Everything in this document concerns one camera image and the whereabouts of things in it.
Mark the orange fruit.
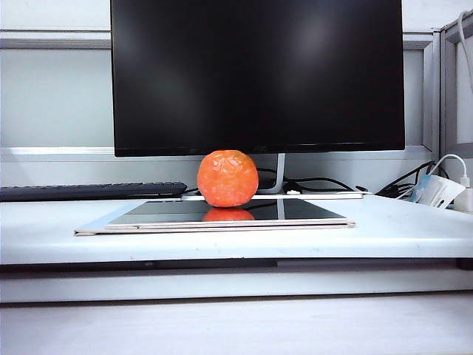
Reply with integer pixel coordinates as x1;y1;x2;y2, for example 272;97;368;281
197;149;259;208

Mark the silver tablet with black screen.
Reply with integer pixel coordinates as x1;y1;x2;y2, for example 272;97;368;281
72;198;356;237

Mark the black AOC computer monitor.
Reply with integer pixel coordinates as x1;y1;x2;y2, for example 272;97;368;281
109;0;406;158

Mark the black keyboard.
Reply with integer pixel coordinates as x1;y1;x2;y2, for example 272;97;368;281
0;181;188;203

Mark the white raised desk platform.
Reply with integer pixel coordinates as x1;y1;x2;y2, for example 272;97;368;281
0;194;473;293

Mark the white USB charger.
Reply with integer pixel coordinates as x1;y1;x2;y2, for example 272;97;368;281
453;177;473;214

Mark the black monitor cable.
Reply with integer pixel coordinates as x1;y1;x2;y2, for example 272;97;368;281
256;168;369;194

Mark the tangle of black cables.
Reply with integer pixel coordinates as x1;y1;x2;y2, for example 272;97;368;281
372;160;444;199

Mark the aluminium partition frame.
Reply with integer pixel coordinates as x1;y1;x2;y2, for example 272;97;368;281
0;21;473;163

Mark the pale grey thick cable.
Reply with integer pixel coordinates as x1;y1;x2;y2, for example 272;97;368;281
457;10;473;89

